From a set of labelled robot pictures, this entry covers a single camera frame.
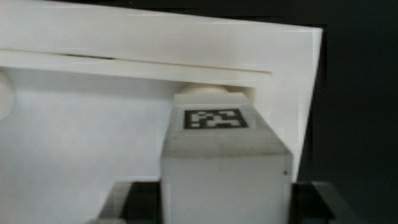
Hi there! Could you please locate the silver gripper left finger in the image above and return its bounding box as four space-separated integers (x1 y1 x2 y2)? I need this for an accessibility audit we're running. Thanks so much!
87 181 164 224

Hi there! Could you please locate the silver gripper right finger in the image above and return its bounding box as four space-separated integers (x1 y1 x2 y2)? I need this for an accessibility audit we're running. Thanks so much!
290 182 361 224

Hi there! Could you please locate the white square table top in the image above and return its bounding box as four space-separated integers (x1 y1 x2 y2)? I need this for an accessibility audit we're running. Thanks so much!
0 47 281 224

